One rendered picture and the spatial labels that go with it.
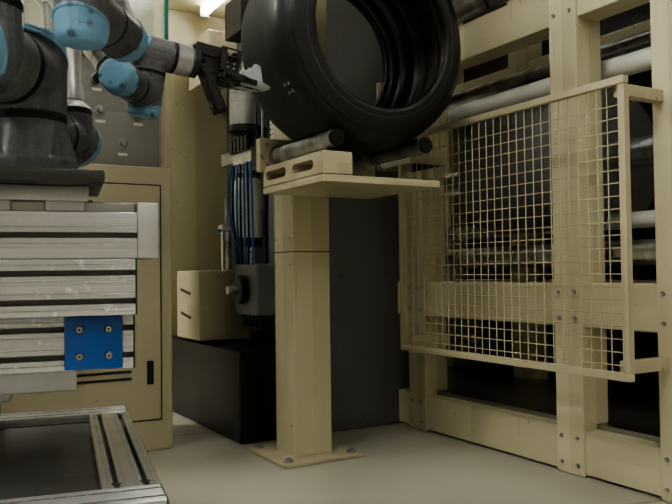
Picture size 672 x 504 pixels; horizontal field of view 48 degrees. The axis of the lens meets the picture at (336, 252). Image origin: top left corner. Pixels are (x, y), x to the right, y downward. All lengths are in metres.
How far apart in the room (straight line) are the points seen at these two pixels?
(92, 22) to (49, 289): 0.41
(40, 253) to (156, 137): 1.37
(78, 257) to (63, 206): 0.08
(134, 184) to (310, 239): 0.59
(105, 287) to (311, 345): 1.15
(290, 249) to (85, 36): 1.27
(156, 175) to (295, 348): 0.72
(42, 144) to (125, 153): 1.28
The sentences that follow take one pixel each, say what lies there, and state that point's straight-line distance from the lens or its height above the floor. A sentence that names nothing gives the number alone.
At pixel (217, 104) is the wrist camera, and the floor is 0.97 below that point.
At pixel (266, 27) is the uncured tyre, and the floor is 1.18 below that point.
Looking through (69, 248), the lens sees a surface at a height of 0.60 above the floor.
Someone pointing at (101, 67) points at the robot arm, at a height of 1.00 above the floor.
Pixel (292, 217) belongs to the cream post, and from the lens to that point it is 2.27.
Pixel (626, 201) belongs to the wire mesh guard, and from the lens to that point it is 1.84.
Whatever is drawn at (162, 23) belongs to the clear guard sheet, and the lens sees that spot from 2.65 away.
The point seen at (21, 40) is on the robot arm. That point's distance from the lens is 1.22.
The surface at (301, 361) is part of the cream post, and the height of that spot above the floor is 0.29.
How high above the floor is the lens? 0.56
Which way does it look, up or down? 1 degrees up
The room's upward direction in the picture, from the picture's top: 1 degrees counter-clockwise
